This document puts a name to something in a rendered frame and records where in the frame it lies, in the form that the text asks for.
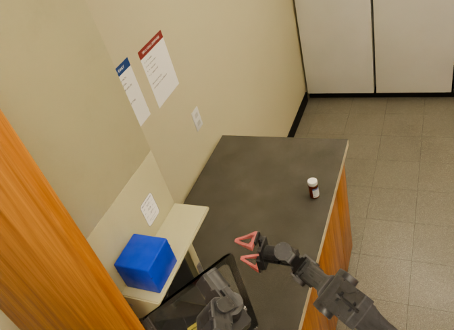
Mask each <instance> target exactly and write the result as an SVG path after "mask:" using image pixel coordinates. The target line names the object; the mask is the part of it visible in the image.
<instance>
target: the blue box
mask: <svg viewBox="0 0 454 330"><path fill-rule="evenodd" d="M176 262H177V259H176V257H175V255H174V253H173V251H172V249H171V247H170V244H169V243H168V240H167V239H166V238H162V237H153V236H148V235H139V234H133V235H132V237H131V238H130V240H129V242H128V243H127V244H126V247H125V248H124V249H123V251H122V253H121V254H120V256H119V257H118V259H117V260H116V262H115V264H114V266H115V268H116V269H117V271H118V273H119V274H120V276H121V278H122V279H123V280H124V282H125V284H126V285H127V286H128V287H133V288H137V289H143V290H147V291H153V292H156V293H161V291H162V289H163V287H164V285H165V284H166V281H167V280H168V277H169V276H170V274H171V272H172V270H173V268H174V266H175V264H176Z"/></svg>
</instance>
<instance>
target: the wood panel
mask: <svg viewBox="0 0 454 330"><path fill-rule="evenodd" d="M0 309H1V310H2V311H3V312H4V313H5V315H6V316H7V317H8V318H9V319H10V320H11V321H12V322H13V323H14V324H15V325H16V326H17V327H18V328H19V329H20V330H145V328H144V327H143V326H142V324H141V322H140V321H139V319H138V318H137V316H136V315H135V313H134V312H133V310H132V309H131V307H130V306H129V304H128V302H127V301H126V299H125V298H124V296H123V295H122V293H121V292H120V290H119V289H118V287H117V286H116V284H115V283H114V281H113V280H112V278H111V277H110V275H109V273H108V272H107V271H106V269H105V267H104V266H103V265H102V263H101V261H100V260H99V259H98V257H97V255H96V254H95V252H94V251H93V249H92V247H91V246H90V245H89V243H88V241H87V240H86V239H85V237H84V235H83V234H82V233H81V231H80V229H79V228H78V226H77V225H76V223H75V222H74V220H73V219H72V217H71V216H70V214H69V213H68V211H67V210H66V208H65V207H64V205H63V204H62V202H61V200H60V199H59V198H58V196H57V194H56V193H55V192H54V190H53V188H52V187H51V186H50V184H49V182H48V180H47V179H46V178H45V176H44V174H43V173H42V172H41V170H40V168H39V167H38V166H37V164H36V162H35V161H34V160H33V158H32V156H31V155H30V153H29V152H28V150H27V149H26V147H25V146H24V144H23V142H22V141H21V140H20V138H19V136H18V135H17V133H16V132H15V130H14V129H13V127H12V126H11V124H10V123H9V121H8V120H7V118H6V117H5V115H4V114H3V112H2V111H1V109H0Z"/></svg>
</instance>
